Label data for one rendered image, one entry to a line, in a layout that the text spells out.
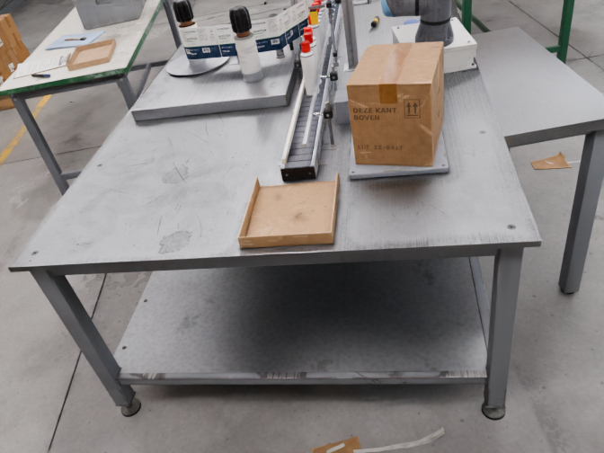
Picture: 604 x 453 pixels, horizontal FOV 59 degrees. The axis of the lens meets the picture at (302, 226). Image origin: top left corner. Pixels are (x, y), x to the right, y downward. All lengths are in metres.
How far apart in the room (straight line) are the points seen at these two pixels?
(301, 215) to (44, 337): 1.66
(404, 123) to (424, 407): 1.04
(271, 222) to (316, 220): 0.13
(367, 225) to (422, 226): 0.15
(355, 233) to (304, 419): 0.87
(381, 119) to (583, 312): 1.26
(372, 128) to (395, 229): 0.34
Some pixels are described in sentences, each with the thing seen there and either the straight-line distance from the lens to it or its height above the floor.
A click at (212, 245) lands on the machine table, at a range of 1.54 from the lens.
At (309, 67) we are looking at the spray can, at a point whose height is 1.00.
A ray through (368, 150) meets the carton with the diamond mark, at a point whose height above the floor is 0.90.
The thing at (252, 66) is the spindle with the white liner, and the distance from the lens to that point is 2.35.
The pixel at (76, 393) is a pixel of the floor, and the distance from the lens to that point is 2.53.
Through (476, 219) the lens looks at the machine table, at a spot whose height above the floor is 0.83.
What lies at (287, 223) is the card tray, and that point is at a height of 0.83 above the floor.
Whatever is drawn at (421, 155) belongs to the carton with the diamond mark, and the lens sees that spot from 1.65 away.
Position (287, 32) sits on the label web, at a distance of 2.59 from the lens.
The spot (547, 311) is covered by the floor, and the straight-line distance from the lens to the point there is 2.42.
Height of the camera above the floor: 1.76
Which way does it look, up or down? 38 degrees down
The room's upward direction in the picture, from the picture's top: 12 degrees counter-clockwise
